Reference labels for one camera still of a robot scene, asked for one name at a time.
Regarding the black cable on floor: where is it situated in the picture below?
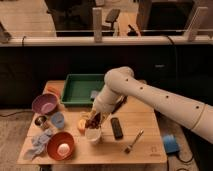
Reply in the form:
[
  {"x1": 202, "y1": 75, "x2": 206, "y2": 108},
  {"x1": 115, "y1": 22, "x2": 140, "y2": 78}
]
[{"x1": 0, "y1": 109, "x2": 34, "y2": 118}]

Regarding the small metal cup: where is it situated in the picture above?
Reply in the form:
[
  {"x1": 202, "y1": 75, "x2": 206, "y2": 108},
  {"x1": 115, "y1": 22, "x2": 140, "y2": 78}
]
[{"x1": 34, "y1": 116, "x2": 48, "y2": 130}]

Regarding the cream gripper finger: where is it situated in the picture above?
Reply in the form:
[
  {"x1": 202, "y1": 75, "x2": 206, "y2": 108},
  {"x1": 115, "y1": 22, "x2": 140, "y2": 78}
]
[{"x1": 91, "y1": 112, "x2": 108, "y2": 126}]

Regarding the white egg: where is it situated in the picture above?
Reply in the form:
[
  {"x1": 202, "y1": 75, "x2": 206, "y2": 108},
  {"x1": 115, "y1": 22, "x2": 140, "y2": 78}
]
[{"x1": 57, "y1": 143, "x2": 70, "y2": 156}]

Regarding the orange carrot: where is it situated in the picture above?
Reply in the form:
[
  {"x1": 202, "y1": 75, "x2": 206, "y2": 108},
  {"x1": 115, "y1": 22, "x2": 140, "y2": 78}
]
[{"x1": 46, "y1": 86, "x2": 61, "y2": 98}]

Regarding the green plastic tray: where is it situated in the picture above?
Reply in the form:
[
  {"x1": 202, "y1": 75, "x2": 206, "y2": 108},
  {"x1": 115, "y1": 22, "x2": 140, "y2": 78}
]
[{"x1": 61, "y1": 74, "x2": 104, "y2": 107}]

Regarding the red bowl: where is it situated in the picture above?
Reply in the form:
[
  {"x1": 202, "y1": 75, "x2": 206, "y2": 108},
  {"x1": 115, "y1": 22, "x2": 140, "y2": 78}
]
[{"x1": 46, "y1": 132, "x2": 74, "y2": 161}]

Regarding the blue grey cloth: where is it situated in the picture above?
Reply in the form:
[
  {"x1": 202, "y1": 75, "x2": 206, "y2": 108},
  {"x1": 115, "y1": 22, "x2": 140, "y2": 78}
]
[{"x1": 23, "y1": 129, "x2": 53, "y2": 160}]

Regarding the grey blue sponge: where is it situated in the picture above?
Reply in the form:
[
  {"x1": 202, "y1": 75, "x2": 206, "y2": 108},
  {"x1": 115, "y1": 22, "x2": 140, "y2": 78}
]
[{"x1": 90, "y1": 90, "x2": 100, "y2": 101}]

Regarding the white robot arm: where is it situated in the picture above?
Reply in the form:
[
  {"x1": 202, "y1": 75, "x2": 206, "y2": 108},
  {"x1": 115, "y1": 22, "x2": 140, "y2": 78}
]
[{"x1": 90, "y1": 66, "x2": 213, "y2": 144}]

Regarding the black handled ice cream scoop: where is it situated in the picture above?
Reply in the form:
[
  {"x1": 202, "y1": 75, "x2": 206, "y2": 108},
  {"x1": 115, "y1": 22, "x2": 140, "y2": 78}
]
[{"x1": 111, "y1": 96, "x2": 127, "y2": 114}]

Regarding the purple bowl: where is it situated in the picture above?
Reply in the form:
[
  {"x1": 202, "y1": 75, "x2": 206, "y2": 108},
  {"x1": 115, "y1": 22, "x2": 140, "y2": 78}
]
[{"x1": 32, "y1": 93, "x2": 58, "y2": 115}]

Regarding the orange fruit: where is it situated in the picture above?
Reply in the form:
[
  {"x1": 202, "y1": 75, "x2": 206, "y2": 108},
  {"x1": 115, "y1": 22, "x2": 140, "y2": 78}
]
[{"x1": 77, "y1": 119, "x2": 86, "y2": 133}]

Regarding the dark red grape bunch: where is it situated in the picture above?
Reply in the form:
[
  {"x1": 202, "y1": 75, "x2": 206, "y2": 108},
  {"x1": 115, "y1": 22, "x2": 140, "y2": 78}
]
[{"x1": 85, "y1": 114, "x2": 101, "y2": 129}]

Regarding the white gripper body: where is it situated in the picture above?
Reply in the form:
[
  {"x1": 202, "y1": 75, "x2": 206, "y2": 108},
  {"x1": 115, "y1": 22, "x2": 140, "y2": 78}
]
[{"x1": 93, "y1": 87, "x2": 121, "y2": 113}]

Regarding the black remote control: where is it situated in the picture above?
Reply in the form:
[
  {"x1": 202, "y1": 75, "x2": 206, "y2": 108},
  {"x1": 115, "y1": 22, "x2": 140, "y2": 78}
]
[{"x1": 111, "y1": 118, "x2": 123, "y2": 140}]

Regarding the light blue cup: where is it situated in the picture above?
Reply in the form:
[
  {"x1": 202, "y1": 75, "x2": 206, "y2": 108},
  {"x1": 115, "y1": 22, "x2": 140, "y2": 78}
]
[{"x1": 50, "y1": 112, "x2": 65, "y2": 129}]

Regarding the wooden table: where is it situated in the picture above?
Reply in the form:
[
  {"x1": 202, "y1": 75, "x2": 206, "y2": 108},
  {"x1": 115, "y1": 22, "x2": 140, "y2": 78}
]
[{"x1": 16, "y1": 79, "x2": 168, "y2": 166}]

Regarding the white paper cup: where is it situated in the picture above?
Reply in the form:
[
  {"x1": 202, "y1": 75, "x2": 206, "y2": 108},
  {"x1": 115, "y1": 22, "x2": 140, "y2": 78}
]
[{"x1": 85, "y1": 128, "x2": 101, "y2": 145}]

